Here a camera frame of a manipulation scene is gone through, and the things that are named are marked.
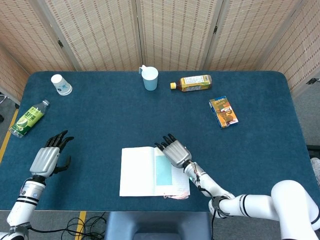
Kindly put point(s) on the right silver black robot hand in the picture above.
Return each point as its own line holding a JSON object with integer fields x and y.
{"x": 177, "y": 153}

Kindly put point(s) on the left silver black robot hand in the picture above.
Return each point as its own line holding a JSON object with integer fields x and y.
{"x": 45, "y": 160}

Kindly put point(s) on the light blue tasselled bookmark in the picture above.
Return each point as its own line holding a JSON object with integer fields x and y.
{"x": 163, "y": 172}

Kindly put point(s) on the white notebook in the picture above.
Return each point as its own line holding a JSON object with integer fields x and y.
{"x": 136, "y": 172}

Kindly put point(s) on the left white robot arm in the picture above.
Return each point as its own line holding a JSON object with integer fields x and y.
{"x": 27, "y": 197}

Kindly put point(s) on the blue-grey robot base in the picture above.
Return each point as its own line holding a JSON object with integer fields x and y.
{"x": 157, "y": 225}

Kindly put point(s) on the green-label clear bottle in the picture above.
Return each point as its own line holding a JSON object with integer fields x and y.
{"x": 27, "y": 118}

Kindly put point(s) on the blue and orange snack box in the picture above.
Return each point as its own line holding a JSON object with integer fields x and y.
{"x": 223, "y": 112}

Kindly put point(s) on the yellow-label tea bottle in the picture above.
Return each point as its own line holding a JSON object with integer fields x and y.
{"x": 195, "y": 83}

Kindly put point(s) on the white flower-print paper cup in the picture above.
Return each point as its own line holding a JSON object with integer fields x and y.
{"x": 61, "y": 85}

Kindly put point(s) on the teal blue table cloth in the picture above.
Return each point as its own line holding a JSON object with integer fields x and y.
{"x": 112, "y": 112}

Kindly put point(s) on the light blue plastic mug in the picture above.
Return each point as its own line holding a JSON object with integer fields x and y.
{"x": 150, "y": 80}

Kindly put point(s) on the woven bamboo screen panel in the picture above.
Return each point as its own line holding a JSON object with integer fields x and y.
{"x": 10, "y": 77}
{"x": 27, "y": 35}
{"x": 100, "y": 32}
{"x": 177, "y": 32}
{"x": 302, "y": 45}
{"x": 250, "y": 32}

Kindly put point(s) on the dark metal screen hinge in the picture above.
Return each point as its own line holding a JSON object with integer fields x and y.
{"x": 60, "y": 43}
{"x": 215, "y": 28}
{"x": 313, "y": 81}

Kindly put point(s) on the black flat floor object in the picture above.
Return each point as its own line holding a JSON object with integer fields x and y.
{"x": 313, "y": 147}

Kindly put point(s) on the grey white shoe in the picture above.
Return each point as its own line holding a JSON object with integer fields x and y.
{"x": 316, "y": 167}

